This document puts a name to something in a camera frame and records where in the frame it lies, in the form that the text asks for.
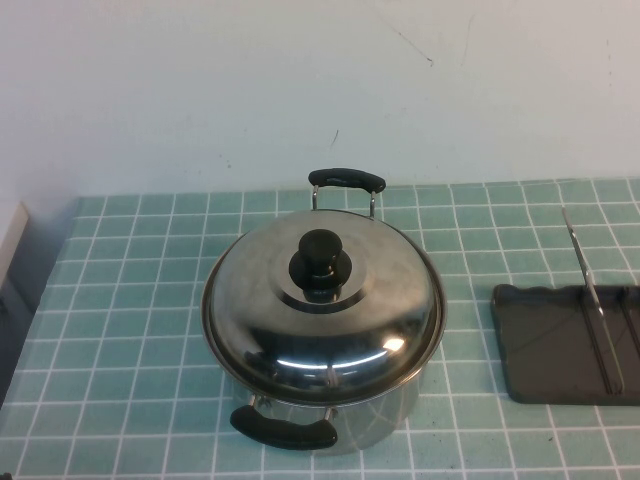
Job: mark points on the steel pot lid black knob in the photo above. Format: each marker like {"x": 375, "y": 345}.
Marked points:
{"x": 250, "y": 280}

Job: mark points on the beige board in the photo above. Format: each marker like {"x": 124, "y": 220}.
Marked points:
{"x": 14, "y": 235}

